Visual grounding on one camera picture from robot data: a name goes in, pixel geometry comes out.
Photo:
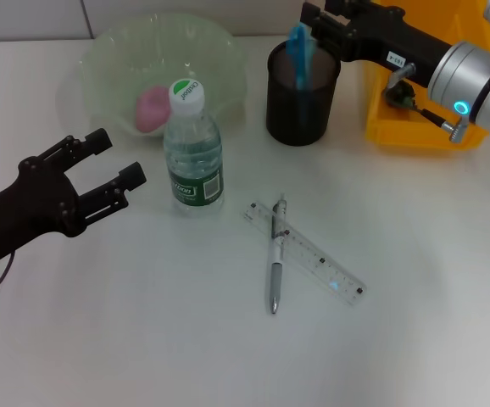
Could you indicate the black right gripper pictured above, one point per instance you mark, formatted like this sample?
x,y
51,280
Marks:
x,y
380,38

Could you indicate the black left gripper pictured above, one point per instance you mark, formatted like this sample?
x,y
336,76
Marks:
x,y
29,207

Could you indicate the blue scissors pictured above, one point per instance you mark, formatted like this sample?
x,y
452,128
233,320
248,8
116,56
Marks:
x,y
301,55

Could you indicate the pink peach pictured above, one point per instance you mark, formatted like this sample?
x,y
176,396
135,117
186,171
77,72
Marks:
x,y
149,110

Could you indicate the clear green-label water bottle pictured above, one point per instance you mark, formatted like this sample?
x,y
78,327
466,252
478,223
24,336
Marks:
x,y
194,169

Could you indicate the green plastic wrapper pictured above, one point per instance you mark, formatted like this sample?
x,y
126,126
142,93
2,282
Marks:
x,y
402,95

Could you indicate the clear plastic ruler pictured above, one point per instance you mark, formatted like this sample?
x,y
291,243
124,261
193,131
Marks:
x,y
308,254

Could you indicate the black mesh pen holder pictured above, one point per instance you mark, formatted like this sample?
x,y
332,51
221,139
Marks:
x,y
300,114

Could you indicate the silver white ballpoint pen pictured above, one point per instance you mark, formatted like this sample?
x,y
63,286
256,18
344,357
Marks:
x,y
276,280

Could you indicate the pale green wavy bowl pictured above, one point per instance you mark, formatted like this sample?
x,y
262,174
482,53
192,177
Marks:
x,y
135,63

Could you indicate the yellow plastic bin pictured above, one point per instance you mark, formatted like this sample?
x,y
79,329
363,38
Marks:
x,y
397,127

